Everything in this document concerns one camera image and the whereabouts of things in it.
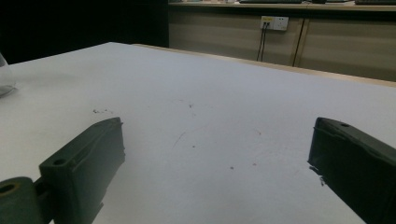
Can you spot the white wall power socket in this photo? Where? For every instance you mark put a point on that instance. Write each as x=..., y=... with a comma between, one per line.
x=275, y=23

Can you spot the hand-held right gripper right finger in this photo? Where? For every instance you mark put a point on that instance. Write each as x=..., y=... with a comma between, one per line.
x=355, y=165

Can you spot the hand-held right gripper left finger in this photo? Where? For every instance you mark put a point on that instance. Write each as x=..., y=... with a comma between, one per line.
x=90, y=161

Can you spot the clear glass vessel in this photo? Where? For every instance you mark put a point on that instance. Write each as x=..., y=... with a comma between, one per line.
x=5, y=77

